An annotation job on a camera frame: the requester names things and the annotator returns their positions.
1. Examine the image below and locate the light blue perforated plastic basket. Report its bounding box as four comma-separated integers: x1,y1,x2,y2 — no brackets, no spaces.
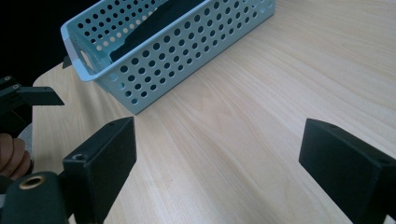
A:
60,0,276,115

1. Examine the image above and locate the black cloth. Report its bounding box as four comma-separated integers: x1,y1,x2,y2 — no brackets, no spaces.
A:
109,0,206,63

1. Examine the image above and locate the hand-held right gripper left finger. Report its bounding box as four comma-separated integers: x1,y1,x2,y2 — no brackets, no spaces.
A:
62,116,138,224

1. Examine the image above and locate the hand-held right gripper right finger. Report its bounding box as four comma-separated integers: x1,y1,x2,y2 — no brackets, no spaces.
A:
298,118,396,224

